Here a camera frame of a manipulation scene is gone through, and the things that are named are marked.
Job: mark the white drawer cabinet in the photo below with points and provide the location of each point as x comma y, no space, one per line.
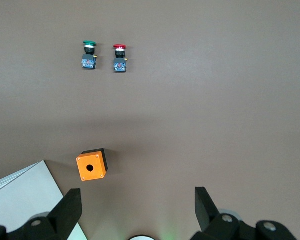
20,195

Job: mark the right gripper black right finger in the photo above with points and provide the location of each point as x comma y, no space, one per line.
205,210

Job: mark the orange button enclosure box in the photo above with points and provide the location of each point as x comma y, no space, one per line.
83,172

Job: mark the brown table mat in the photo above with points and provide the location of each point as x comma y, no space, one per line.
190,100

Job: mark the green mushroom push button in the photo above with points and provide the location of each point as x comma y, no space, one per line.
88,62

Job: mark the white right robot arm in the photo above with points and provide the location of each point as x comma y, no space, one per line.
141,238

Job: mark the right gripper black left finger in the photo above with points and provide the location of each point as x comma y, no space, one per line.
70,210

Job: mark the red mushroom push button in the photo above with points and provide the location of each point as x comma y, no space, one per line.
119,65

